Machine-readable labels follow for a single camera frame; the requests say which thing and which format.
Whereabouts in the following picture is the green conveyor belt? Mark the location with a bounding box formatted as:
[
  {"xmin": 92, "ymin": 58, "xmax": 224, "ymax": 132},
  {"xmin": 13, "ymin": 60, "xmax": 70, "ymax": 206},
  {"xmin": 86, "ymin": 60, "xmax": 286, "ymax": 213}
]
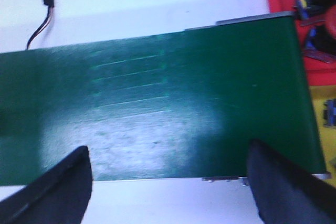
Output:
[{"xmin": 1, "ymin": 12, "xmax": 327, "ymax": 186}]

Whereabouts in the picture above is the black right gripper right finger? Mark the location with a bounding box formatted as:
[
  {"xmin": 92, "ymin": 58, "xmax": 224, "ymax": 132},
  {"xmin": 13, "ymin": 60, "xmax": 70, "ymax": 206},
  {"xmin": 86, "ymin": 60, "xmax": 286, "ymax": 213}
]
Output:
[{"xmin": 247, "ymin": 139, "xmax": 335, "ymax": 223}]

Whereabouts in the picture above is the yellow mushroom push button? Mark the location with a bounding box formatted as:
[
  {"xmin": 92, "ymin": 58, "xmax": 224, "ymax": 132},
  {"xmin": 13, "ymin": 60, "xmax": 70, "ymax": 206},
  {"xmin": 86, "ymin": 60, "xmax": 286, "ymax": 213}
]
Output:
[{"xmin": 323, "ymin": 99, "xmax": 335, "ymax": 128}]

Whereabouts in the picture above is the red mushroom push button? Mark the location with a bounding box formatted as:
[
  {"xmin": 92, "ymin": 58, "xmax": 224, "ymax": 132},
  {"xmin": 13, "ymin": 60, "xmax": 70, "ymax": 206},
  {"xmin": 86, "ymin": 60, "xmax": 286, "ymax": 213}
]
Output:
[
  {"xmin": 294, "ymin": 0, "xmax": 335, "ymax": 27},
  {"xmin": 302, "ymin": 15, "xmax": 335, "ymax": 63}
]

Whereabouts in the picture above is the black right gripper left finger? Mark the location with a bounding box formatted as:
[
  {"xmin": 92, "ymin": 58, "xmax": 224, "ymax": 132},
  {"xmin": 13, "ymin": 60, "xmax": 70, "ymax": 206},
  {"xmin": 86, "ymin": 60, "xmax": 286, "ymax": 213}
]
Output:
[{"xmin": 1, "ymin": 146, "xmax": 93, "ymax": 223}]

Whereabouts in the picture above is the yellow plastic tray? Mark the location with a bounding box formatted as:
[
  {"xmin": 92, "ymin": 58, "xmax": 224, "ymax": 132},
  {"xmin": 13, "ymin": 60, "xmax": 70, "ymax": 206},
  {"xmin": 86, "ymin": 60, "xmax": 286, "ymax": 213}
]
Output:
[{"xmin": 310, "ymin": 86, "xmax": 335, "ymax": 178}]

